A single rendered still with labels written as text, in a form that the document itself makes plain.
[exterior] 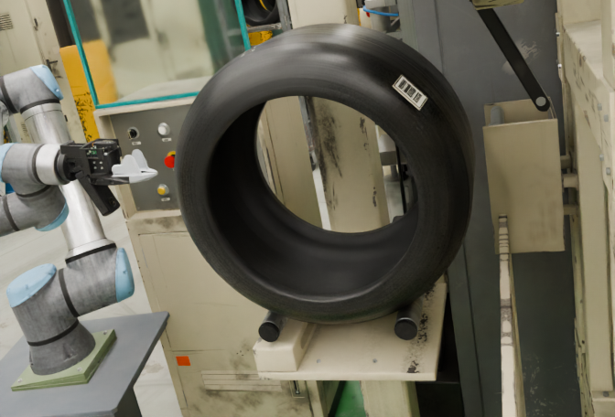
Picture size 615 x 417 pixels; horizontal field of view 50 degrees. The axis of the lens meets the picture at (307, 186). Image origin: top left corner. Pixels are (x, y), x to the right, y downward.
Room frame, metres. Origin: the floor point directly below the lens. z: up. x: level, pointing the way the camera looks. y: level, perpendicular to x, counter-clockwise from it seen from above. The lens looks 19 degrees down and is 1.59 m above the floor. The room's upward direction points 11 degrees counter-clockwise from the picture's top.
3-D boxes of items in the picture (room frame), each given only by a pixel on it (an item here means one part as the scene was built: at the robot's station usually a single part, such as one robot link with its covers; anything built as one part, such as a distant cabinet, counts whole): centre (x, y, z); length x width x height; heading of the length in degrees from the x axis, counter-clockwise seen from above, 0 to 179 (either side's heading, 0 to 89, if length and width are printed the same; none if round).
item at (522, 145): (1.40, -0.48, 1.05); 0.20 x 0.15 x 0.30; 162
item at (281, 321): (1.35, 0.08, 0.90); 0.35 x 0.05 x 0.05; 162
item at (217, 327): (2.19, 0.30, 0.63); 0.56 x 0.41 x 1.27; 72
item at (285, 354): (1.36, 0.08, 0.84); 0.36 x 0.09 x 0.06; 162
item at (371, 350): (1.32, -0.05, 0.80); 0.37 x 0.36 x 0.02; 72
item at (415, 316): (1.27, -0.19, 0.90); 0.35 x 0.05 x 0.05; 162
